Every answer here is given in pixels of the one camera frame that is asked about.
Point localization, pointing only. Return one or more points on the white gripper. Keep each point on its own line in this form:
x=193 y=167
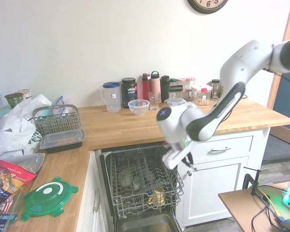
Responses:
x=172 y=158

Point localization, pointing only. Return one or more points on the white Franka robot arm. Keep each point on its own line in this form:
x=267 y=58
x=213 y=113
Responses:
x=239 y=65

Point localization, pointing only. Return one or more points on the dishwasher with open door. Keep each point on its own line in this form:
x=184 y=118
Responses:
x=145 y=223

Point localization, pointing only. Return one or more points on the white cabinet with drawer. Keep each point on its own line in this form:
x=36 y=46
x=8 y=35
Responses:
x=222 y=174

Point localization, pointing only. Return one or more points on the glass container with teal lid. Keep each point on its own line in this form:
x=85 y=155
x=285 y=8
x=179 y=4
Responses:
x=176 y=101

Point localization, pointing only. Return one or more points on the clear glass jar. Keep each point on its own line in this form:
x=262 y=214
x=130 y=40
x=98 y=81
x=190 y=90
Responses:
x=125 y=178

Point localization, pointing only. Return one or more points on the clear canister with white lid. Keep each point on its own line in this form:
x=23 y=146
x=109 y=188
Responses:
x=201 y=95

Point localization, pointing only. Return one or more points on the clear drinking glass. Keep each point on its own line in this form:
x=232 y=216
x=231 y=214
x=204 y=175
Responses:
x=154 y=101

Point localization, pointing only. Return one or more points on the small wooden robot table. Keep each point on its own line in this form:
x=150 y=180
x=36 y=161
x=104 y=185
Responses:
x=239 y=203

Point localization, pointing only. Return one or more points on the black metal clamp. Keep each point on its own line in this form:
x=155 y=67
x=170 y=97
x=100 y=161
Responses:
x=255 y=181

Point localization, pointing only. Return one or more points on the clear plastic bowl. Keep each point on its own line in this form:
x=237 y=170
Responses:
x=138 y=107

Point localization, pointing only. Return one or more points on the dark green water bottle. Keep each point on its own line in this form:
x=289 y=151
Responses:
x=164 y=89

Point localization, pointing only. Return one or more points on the jar with red checked lid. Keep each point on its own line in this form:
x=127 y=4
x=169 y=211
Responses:
x=181 y=81
x=190 y=83

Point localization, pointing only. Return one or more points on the spice jar with black lid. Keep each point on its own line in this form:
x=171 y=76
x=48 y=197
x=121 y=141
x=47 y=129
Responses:
x=215 y=88

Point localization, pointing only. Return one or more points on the red water bottle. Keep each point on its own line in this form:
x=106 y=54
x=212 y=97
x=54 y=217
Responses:
x=146 y=88

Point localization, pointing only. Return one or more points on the pink water bottle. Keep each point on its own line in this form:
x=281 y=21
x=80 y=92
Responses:
x=155 y=83

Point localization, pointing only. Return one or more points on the black Vega Sport tub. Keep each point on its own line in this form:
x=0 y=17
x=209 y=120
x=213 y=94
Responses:
x=129 y=93

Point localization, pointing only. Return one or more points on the dark grey floor mat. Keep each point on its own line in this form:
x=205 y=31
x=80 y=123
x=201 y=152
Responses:
x=275 y=149

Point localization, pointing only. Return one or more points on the clear pitcher with blue lid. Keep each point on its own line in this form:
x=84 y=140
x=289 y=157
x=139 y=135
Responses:
x=110 y=97

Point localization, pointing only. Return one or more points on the dark blue door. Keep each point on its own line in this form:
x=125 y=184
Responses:
x=287 y=101

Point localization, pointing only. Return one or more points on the black takeout container clear lid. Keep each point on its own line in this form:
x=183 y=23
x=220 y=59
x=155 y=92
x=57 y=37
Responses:
x=61 y=141

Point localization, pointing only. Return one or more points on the grey plastic cutlery basket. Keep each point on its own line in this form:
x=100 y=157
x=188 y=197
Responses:
x=56 y=120

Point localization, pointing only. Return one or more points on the clear zip bag blue seal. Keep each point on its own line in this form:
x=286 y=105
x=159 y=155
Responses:
x=61 y=105

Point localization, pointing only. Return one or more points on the round green container lid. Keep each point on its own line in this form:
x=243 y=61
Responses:
x=49 y=195

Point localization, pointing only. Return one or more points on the red snack bag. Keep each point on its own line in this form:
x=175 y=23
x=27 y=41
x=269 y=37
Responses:
x=15 y=177

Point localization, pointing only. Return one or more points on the white yoghurt cup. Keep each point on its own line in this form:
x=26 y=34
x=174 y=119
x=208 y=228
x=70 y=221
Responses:
x=25 y=93

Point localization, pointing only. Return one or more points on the white plastic shopping bag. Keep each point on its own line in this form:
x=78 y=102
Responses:
x=14 y=130

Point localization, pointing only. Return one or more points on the dark green cup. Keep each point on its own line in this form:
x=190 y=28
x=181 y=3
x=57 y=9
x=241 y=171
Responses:
x=13 y=100

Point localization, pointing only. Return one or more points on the blue snack packet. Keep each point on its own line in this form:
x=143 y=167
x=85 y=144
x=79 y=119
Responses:
x=2 y=223

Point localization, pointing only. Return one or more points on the round dark wall clock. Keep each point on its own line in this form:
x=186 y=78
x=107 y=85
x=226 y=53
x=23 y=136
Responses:
x=207 y=6

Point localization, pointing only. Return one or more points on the wooden door frame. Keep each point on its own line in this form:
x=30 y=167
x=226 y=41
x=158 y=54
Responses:
x=288 y=21

